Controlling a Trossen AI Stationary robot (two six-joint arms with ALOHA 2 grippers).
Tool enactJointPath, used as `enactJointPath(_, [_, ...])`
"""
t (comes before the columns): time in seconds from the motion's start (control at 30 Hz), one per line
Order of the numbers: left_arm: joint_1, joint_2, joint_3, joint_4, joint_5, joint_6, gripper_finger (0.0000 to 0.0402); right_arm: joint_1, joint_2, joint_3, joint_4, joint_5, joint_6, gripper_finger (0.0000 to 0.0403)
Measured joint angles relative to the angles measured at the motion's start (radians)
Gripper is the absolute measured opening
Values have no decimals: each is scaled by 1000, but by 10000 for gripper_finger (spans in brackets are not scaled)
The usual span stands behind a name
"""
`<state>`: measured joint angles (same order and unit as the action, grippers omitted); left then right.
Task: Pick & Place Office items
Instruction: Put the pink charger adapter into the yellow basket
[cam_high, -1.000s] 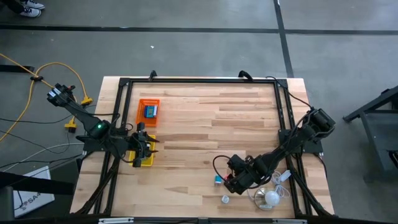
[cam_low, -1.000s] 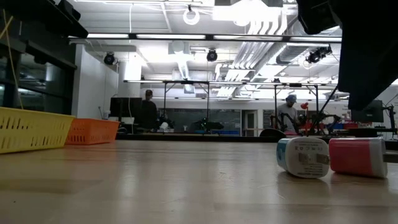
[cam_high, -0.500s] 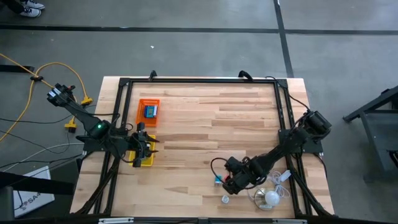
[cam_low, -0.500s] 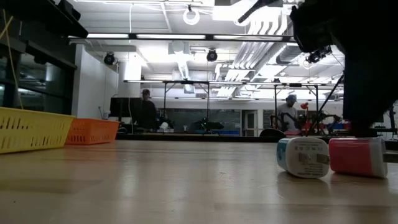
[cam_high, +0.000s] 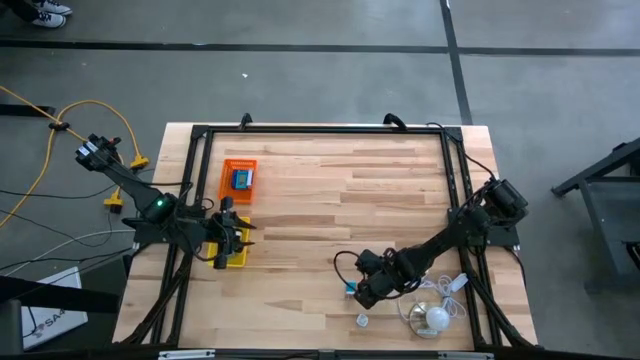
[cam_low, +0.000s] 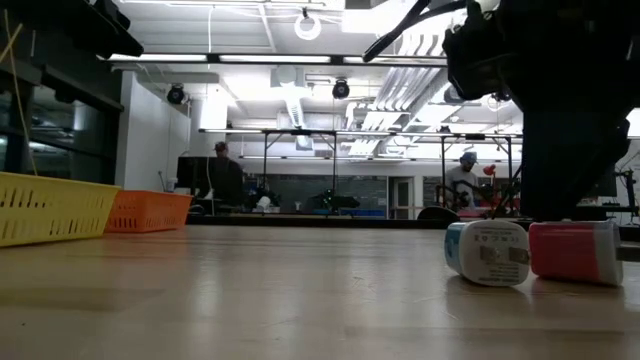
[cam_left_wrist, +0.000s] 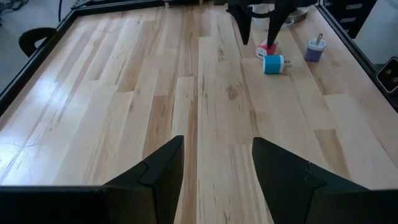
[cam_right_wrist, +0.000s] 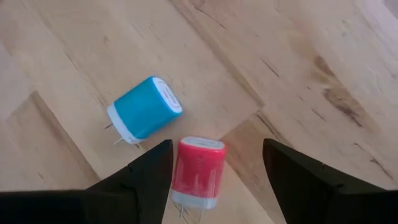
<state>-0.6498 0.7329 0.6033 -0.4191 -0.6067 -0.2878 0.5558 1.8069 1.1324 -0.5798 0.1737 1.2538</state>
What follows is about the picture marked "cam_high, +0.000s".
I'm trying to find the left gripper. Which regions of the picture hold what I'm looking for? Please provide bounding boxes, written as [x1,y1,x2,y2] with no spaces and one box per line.
[202,195,258,271]

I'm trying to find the yellow plastic basket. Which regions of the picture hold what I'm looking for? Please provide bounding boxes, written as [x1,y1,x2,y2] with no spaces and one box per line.
[206,229,251,269]

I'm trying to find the orange plastic basket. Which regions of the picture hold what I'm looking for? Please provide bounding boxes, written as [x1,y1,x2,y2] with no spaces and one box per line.
[218,158,259,205]

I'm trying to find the brass lamp with white bulb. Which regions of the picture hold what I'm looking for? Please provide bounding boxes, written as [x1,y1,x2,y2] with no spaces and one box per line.
[408,301,451,340]

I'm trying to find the yellow plug connector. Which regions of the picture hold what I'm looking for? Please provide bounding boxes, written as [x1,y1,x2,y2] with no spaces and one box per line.
[103,193,125,215]

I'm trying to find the black beam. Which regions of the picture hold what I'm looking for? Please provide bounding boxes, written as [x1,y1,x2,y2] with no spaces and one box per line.
[0,276,121,315]

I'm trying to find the white sign board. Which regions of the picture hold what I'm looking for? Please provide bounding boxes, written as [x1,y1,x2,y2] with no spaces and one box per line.
[19,266,90,351]

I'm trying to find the black metal cart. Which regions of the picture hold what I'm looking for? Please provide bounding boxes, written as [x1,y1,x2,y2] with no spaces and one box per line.
[551,137,640,291]

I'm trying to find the black floor bar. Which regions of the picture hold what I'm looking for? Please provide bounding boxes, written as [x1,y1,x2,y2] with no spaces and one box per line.
[0,103,56,117]

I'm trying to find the pair of sneakers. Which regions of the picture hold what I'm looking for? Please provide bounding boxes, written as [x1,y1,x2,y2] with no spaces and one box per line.
[0,0,74,30]

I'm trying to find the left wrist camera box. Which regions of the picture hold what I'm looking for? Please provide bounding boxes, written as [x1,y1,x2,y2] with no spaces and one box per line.
[207,214,231,246]

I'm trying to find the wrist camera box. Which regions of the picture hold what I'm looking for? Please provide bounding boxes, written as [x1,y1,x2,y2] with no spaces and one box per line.
[207,214,231,246]
[355,248,382,275]

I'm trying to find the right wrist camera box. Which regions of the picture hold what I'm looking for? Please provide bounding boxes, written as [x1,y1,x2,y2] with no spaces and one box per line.
[355,248,382,275]

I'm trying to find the black right camera cable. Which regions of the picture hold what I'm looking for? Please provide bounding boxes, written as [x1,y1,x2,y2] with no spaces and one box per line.
[332,249,362,295]

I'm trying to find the white lamp power cord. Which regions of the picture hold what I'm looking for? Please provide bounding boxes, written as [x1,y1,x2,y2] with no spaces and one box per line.
[397,272,470,321]

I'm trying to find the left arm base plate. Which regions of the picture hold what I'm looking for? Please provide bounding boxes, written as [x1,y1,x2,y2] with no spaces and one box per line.
[121,203,204,246]

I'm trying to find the silver bracket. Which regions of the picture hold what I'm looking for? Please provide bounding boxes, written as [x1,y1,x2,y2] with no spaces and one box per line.
[438,351,495,360]
[158,349,216,360]

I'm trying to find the yellow extension cable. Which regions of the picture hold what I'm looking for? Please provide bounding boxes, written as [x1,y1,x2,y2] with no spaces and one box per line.
[0,84,151,231]

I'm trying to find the black table frame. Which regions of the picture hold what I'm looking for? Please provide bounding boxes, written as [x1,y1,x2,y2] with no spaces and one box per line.
[112,123,540,351]

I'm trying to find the white floor cable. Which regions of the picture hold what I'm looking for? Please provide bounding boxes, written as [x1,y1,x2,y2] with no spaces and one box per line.
[0,228,136,279]

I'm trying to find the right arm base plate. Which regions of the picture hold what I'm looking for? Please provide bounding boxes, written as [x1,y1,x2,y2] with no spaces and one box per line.
[446,206,530,250]

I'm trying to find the thin black cable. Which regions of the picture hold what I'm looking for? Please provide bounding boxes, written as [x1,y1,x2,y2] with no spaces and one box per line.
[426,121,497,181]

